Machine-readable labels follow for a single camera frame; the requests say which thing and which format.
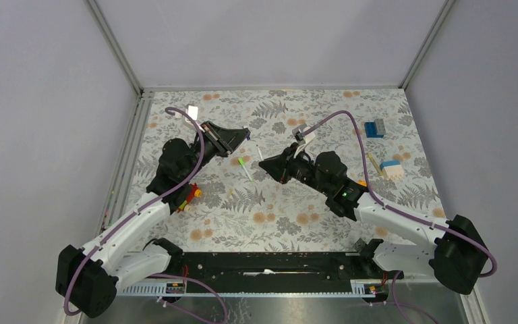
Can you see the blue white eraser block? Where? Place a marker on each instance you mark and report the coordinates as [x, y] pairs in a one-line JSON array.
[[392, 169]]

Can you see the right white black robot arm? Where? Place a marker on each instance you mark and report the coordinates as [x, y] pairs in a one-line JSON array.
[[450, 250]]

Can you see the white pen green tip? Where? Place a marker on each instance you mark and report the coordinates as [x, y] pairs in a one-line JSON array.
[[247, 173]]

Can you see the white slotted cable duct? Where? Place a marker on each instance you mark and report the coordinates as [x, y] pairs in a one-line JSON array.
[[344, 289]]

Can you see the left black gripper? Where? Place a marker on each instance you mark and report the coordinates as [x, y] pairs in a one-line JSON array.
[[226, 141]]

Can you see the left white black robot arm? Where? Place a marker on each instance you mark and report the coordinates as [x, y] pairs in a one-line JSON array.
[[89, 277]]

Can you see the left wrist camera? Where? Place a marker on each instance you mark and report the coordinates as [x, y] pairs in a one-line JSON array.
[[190, 117]]

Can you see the red yellow green toy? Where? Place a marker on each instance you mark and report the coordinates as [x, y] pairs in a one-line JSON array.
[[194, 193]]

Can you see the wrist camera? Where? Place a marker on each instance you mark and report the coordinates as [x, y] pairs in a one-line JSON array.
[[303, 137], [190, 117]]

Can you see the blue grey toy blocks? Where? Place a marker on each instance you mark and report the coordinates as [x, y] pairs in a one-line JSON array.
[[375, 129]]

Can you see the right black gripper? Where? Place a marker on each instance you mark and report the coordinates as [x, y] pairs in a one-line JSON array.
[[280, 167]]

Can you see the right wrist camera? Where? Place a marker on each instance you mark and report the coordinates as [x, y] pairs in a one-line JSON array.
[[303, 137]]

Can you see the floral patterned table mat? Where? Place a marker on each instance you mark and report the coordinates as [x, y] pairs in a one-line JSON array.
[[264, 215]]

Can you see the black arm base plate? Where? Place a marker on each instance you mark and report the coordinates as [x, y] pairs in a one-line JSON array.
[[276, 270]]

